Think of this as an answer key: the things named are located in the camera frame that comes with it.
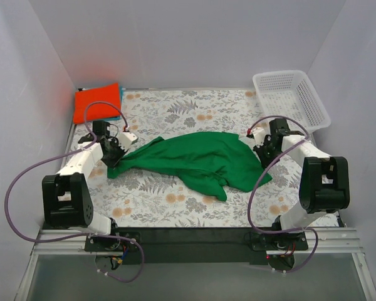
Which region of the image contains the floral patterned table mat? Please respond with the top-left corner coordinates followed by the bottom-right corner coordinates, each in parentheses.
top-left (87, 90), bottom-right (301, 227)

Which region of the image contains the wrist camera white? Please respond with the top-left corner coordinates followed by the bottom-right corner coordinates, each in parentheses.
top-left (246, 127), bottom-right (266, 147)
top-left (117, 132), bottom-right (138, 150)

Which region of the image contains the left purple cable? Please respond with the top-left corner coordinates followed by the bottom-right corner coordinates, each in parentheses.
top-left (4, 100), bottom-right (145, 283)

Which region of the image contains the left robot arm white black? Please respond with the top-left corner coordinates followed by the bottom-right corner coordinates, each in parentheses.
top-left (42, 121), bottom-right (125, 235)

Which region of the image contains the white plastic basket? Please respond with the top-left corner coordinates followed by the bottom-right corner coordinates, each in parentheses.
top-left (253, 70), bottom-right (331, 133)

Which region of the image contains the aluminium rail frame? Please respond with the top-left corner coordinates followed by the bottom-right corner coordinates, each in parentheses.
top-left (16, 228), bottom-right (376, 300)

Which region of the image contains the folded blue t shirt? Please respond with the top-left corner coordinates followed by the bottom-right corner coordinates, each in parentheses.
top-left (108, 86), bottom-right (123, 121)

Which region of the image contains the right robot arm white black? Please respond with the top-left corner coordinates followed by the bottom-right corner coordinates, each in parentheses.
top-left (246, 115), bottom-right (350, 235)

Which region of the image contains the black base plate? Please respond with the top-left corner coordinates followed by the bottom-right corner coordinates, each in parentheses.
top-left (85, 228), bottom-right (308, 265)

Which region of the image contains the folded orange t shirt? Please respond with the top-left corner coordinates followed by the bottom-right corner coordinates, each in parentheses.
top-left (73, 83), bottom-right (121, 124)

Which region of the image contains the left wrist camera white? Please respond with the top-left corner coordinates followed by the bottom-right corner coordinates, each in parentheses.
top-left (117, 132), bottom-right (138, 150)

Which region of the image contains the green t shirt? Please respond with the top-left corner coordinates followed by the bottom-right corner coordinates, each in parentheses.
top-left (107, 132), bottom-right (272, 201)

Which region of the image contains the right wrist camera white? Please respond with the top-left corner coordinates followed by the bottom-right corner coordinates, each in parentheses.
top-left (246, 127), bottom-right (266, 147)

